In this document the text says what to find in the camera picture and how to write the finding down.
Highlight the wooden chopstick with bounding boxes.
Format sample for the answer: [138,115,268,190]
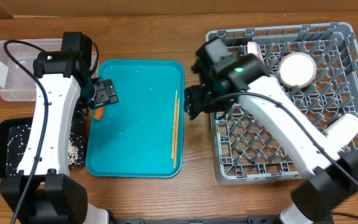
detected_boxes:
[171,90,178,159]
[173,99,180,169]

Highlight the orange carrot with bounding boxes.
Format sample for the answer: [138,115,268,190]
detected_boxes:
[93,107,104,121]

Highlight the large pink plate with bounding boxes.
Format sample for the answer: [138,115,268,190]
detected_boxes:
[247,42,264,63]

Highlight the pile of rice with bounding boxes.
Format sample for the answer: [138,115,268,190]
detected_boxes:
[6,122,86,171]

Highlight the white bowl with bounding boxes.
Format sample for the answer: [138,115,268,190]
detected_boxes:
[278,52,316,88]

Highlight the white paper cup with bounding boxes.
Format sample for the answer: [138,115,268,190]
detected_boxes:
[325,113,358,147]

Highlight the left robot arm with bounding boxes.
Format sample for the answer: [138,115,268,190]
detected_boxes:
[0,32,119,223]

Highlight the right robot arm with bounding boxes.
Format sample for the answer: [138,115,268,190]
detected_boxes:
[185,37,358,223]

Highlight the teal serving tray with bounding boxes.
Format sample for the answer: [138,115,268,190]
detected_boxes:
[85,59,185,178]

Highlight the clear plastic bin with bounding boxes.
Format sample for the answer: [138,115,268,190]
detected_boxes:
[0,38,99,102]

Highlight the black tray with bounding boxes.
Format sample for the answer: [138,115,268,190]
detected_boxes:
[0,115,86,178]

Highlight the grey dish rack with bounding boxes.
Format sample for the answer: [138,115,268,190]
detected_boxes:
[206,22,358,185]

